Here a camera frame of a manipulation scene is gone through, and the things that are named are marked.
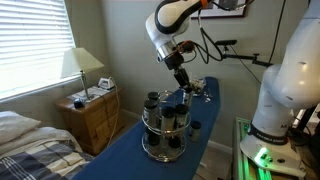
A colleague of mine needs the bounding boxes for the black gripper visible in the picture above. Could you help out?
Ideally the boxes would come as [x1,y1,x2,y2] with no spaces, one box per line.
[164,51,195,92]

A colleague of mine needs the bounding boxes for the aluminium robot base with green light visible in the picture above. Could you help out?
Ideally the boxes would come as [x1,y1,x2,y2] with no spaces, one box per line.
[232,116,320,180]

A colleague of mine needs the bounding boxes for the clear plastic container of shells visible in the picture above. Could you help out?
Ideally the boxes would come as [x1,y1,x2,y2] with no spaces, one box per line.
[190,78,206,97]

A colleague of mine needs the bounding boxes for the blue ironing board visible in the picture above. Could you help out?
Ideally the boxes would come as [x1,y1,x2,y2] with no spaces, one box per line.
[71,77,222,180]

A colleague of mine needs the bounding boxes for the metal spoon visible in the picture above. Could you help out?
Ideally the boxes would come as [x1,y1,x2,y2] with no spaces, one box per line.
[203,87,214,103]

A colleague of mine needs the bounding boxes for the white clothes iron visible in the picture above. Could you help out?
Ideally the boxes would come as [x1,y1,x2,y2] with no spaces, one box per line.
[97,77,115,90]

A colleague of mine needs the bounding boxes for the papers on nightstand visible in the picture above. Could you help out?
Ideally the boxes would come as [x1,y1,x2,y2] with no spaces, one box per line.
[66,85,111,101]

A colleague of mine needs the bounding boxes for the wooden nightstand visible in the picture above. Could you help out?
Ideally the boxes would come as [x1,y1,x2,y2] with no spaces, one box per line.
[54,87,125,156]

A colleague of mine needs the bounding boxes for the small black alarm clock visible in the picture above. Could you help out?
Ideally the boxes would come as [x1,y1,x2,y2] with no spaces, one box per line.
[73,98,85,110]

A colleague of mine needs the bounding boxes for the table lamp with cream shade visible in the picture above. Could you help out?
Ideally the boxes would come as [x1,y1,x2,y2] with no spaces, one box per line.
[60,47,105,101]

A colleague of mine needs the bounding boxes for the white bed sheet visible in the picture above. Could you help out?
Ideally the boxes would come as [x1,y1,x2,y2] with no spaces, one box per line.
[0,126,83,158]

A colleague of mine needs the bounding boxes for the white window blinds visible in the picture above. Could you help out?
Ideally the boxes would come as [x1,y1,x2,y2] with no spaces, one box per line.
[0,0,77,101]

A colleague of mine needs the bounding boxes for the plaid blue bed blanket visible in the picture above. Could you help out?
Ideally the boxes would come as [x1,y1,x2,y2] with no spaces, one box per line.
[0,139,94,180]

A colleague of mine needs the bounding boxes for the white pillow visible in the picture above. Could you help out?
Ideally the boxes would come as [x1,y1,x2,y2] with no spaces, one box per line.
[0,110,42,146]

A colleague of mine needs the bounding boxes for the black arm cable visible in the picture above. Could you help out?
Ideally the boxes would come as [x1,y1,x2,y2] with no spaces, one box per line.
[181,6,225,65]

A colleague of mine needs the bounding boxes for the black external camera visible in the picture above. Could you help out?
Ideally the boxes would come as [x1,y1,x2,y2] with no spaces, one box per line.
[215,39,238,47]

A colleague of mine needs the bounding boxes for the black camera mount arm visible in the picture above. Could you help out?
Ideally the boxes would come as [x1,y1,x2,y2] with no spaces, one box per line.
[221,44,275,68]

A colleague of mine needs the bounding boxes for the two-tier wire spice rack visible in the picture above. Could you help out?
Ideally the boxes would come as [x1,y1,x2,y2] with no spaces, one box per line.
[141,89,193,163]

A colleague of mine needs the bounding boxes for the white power cord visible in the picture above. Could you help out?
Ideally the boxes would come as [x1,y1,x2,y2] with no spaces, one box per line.
[106,77,122,148]

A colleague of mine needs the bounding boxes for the black framed wall picture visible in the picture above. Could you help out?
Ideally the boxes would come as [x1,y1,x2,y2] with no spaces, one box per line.
[191,0,249,19]

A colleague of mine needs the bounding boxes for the black hanging cable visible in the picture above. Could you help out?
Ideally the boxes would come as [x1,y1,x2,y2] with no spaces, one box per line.
[268,0,288,64]

